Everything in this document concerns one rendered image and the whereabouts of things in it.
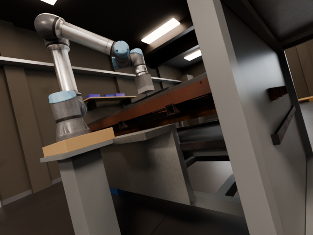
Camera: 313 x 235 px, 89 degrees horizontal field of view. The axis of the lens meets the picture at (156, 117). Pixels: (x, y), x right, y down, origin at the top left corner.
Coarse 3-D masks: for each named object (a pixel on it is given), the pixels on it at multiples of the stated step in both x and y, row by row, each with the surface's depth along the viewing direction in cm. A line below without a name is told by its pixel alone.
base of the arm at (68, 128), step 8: (56, 120) 72; (64, 120) 71; (72, 120) 72; (80, 120) 75; (56, 128) 73; (64, 128) 71; (72, 128) 71; (80, 128) 73; (88, 128) 78; (56, 136) 71; (64, 136) 69; (72, 136) 70
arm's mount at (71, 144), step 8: (112, 128) 82; (80, 136) 68; (88, 136) 71; (96, 136) 74; (104, 136) 77; (112, 136) 81; (56, 144) 67; (64, 144) 63; (72, 144) 65; (80, 144) 67; (88, 144) 70; (48, 152) 73; (56, 152) 68; (64, 152) 64
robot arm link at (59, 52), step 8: (48, 40) 84; (56, 40) 85; (64, 40) 89; (48, 48) 86; (56, 48) 87; (64, 48) 89; (56, 56) 87; (64, 56) 88; (56, 64) 87; (64, 64) 87; (56, 72) 87; (64, 72) 87; (72, 72) 91; (64, 80) 86; (72, 80) 89; (64, 88) 86; (72, 88) 88; (80, 96) 90
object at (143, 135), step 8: (152, 128) 84; (160, 128) 69; (168, 128) 72; (176, 128) 76; (120, 136) 91; (128, 136) 70; (136, 136) 66; (144, 136) 62; (152, 136) 65; (112, 144) 80
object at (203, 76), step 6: (192, 78) 71; (198, 78) 69; (180, 84) 76; (186, 84) 74; (168, 90) 81; (174, 90) 79; (156, 96) 88; (204, 96) 136; (138, 102) 99; (144, 102) 95; (126, 108) 108; (114, 114) 120; (96, 120) 142
